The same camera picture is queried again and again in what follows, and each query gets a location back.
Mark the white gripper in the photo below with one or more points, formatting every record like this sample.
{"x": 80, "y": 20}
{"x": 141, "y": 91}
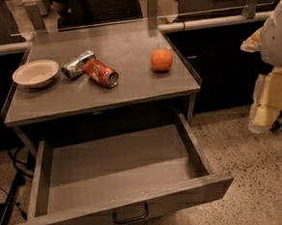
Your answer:
{"x": 277, "y": 40}

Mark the orange fruit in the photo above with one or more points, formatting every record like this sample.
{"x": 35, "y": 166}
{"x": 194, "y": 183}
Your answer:
{"x": 161, "y": 60}

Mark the grey open top drawer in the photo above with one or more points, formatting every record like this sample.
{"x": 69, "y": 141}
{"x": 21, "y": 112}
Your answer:
{"x": 83, "y": 184}

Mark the grey cabinet counter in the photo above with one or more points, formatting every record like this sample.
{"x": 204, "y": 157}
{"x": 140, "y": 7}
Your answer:
{"x": 125, "y": 47}

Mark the red soda can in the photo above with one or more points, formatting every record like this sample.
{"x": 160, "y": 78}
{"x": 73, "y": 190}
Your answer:
{"x": 101, "y": 74}

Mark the silver blue soda can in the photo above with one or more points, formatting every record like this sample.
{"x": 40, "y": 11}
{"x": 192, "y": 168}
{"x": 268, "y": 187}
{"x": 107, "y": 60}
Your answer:
{"x": 76, "y": 66}

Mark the white bowl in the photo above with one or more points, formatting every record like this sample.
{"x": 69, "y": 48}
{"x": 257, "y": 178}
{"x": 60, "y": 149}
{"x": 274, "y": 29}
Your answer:
{"x": 36, "y": 74}

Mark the black stand leg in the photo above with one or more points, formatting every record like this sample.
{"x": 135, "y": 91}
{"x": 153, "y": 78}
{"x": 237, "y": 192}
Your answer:
{"x": 6, "y": 208}

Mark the metal drawer handle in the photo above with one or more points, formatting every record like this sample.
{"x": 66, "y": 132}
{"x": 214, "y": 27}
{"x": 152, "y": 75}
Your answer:
{"x": 130, "y": 214}

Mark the white horizontal rail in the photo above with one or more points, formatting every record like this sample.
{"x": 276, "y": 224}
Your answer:
{"x": 12, "y": 48}

